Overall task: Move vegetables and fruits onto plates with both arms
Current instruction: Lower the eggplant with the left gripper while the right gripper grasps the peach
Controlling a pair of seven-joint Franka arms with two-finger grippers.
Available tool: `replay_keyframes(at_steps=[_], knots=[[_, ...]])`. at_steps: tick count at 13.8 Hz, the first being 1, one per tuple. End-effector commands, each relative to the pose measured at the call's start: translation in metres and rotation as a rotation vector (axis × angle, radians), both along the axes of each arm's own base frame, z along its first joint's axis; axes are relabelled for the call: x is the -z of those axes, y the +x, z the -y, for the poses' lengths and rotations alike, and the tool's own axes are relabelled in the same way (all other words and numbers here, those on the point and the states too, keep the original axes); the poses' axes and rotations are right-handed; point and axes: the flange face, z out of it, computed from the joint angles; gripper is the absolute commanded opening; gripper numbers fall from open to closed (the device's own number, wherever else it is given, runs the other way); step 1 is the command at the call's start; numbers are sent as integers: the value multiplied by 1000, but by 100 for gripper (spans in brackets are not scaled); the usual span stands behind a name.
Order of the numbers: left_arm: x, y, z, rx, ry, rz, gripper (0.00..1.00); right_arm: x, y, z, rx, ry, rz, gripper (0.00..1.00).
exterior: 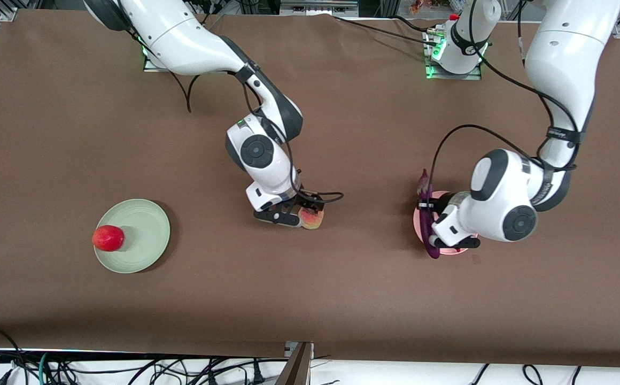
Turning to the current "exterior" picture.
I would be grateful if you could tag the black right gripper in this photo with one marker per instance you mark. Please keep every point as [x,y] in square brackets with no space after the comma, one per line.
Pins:
[305,201]

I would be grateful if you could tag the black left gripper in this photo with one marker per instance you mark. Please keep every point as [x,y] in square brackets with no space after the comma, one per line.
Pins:
[442,203]

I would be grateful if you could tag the yellow pink peach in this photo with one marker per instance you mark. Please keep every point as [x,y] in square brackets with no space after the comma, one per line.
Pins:
[311,219]

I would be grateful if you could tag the purple eggplant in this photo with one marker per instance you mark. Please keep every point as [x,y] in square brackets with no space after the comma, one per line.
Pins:
[425,227]

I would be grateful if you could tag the red pomegranate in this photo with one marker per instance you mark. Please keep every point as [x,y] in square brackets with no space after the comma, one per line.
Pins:
[108,238]

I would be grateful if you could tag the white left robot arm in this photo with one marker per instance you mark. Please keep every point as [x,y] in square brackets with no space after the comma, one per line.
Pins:
[556,53]

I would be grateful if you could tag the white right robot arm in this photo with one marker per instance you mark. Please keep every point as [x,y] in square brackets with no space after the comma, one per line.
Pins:
[181,37]

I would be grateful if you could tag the pink round plate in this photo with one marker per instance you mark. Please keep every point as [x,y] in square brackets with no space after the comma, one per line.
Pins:
[451,251]

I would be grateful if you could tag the brown table cover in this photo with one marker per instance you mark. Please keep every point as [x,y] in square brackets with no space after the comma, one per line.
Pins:
[310,294]

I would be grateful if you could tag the pale green round plate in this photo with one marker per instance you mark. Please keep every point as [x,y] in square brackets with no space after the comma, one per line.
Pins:
[147,235]

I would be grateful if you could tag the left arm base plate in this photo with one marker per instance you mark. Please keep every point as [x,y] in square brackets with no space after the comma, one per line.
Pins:
[438,72]

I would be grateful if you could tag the brown angled post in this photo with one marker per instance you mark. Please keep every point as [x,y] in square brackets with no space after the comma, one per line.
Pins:
[295,369]

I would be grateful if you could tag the aluminium frame corner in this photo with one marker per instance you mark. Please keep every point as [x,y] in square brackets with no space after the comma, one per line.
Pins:
[18,9]

